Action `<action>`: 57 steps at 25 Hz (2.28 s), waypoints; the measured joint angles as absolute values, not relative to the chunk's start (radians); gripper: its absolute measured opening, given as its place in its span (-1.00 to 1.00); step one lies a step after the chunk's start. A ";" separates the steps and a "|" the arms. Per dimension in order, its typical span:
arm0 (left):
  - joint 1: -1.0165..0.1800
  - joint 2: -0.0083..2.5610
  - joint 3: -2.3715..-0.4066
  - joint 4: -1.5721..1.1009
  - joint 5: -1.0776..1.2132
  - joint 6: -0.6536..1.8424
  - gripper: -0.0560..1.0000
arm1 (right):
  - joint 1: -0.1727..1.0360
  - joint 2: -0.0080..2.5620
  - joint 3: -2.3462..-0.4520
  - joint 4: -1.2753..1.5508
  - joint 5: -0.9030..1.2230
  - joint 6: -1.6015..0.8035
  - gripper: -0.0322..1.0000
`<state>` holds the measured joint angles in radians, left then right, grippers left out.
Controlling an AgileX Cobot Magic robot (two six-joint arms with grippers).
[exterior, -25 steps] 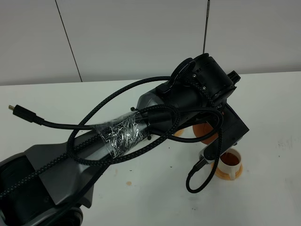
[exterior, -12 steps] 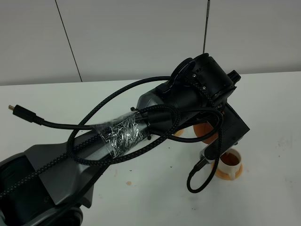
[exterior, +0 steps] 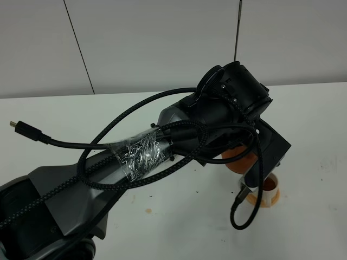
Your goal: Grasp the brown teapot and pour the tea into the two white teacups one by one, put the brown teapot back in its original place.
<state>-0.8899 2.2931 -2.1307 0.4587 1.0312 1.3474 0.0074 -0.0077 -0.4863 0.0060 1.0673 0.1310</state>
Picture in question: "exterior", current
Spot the white teacup on right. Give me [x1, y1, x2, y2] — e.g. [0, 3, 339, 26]
[263, 173, 279, 191]

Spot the black smooth loose cable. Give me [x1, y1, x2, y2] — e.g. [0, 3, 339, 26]
[9, 64, 257, 166]

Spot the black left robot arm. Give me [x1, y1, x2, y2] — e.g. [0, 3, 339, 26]
[1, 62, 271, 259]

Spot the brown clay teapot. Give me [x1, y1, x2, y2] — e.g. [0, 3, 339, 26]
[221, 146, 258, 174]

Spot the orange saucer on right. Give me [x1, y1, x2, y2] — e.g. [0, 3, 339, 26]
[246, 189, 280, 208]

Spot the black braided camera cable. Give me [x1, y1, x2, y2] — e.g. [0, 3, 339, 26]
[0, 87, 265, 231]

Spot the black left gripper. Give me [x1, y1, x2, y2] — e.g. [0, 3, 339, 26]
[199, 129, 254, 165]

